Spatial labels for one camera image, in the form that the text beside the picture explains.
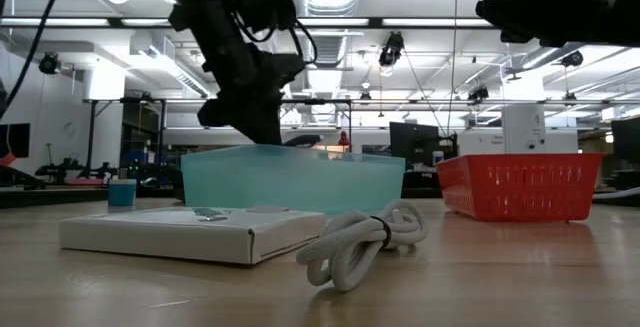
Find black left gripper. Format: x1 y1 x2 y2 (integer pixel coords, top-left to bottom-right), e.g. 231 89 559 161
197 49 324 148

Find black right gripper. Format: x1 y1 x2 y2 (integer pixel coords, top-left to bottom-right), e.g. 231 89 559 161
474 0 640 48

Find white card reader box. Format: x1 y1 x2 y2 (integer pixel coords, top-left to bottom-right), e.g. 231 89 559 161
58 205 327 266

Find braided white cable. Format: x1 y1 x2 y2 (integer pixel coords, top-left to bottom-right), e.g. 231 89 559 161
295 199 430 293

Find translucent green plastic bin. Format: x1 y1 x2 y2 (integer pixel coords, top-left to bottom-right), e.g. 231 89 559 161
180 144 406 214

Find blue cup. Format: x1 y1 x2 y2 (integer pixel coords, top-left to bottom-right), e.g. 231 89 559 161
107 178 138 208

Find black computer monitor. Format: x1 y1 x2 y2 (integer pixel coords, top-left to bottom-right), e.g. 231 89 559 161
389 121 440 168

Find red plastic mesh basket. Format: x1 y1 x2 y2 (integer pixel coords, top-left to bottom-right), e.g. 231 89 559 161
435 152 606 223

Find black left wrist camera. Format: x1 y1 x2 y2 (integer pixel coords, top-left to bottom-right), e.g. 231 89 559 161
232 0 297 36

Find black aluminium table frame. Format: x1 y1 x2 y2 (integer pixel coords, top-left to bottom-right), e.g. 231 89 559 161
0 184 640 210

